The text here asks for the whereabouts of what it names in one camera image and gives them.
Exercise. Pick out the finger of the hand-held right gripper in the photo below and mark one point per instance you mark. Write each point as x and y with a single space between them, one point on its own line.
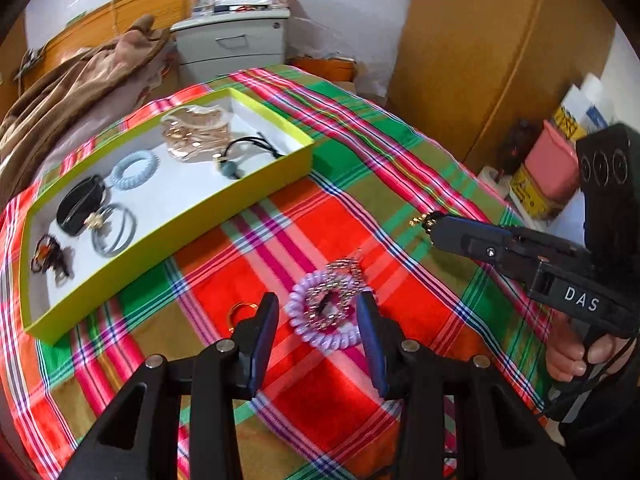
480 229
475 247

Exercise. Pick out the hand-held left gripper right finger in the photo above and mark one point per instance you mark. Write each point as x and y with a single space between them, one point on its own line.
372 345

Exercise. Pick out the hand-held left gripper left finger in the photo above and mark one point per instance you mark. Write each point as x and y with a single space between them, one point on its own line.
260 345

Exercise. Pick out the black pom gold earring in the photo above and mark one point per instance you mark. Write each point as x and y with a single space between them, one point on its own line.
417 221

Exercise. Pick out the yellow-green cardboard box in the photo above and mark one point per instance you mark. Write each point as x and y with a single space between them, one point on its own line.
175 240

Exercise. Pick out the black oval hair clip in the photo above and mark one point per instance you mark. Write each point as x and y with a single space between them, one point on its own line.
75 205

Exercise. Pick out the person's right hand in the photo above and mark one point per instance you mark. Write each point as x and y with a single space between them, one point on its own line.
565 355

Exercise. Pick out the yellow printed package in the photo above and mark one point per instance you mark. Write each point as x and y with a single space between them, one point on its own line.
530 195

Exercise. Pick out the pink plastic bin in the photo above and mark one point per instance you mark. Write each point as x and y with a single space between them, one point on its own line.
550 160

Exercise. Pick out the blue yellow carton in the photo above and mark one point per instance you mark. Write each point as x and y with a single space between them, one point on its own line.
575 122

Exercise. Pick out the dark red bag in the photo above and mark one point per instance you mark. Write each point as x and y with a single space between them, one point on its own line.
515 145

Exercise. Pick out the plaid bed cloth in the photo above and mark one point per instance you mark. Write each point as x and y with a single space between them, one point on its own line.
320 185

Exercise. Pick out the wooden cabinet door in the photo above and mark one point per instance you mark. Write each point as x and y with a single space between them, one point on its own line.
475 60

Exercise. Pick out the orange box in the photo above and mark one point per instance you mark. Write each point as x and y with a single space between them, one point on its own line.
330 67

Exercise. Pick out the grey nightstand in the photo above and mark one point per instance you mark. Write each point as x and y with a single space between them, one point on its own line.
225 55

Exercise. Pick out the brown jacket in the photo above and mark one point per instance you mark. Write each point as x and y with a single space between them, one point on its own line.
75 85

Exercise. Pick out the nightstand clutter pile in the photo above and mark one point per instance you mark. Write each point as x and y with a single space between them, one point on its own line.
240 0

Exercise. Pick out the wooden headboard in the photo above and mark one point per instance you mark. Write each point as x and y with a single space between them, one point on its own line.
150 0

